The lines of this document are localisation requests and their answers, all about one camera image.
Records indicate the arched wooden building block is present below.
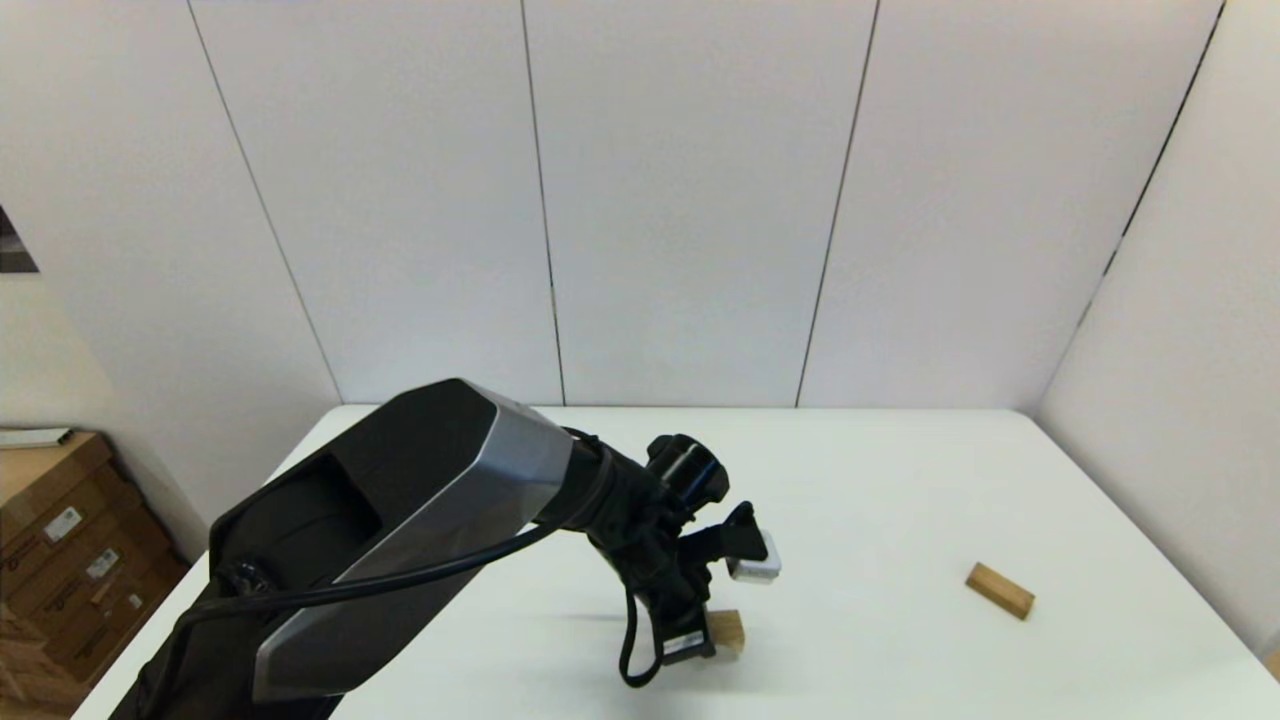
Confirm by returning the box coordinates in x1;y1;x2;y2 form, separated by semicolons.
708;610;747;661

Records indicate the rectangular wooden building block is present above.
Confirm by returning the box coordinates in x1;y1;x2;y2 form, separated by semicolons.
966;562;1036;621

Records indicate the brown cardboard box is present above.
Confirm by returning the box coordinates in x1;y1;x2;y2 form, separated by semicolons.
0;520;191;686
0;432;151;591
0;600;91;716

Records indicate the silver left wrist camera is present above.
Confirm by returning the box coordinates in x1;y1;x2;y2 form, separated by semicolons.
690;503;782;584

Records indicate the dark wall window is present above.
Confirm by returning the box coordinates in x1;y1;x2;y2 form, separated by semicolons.
0;205;41;274

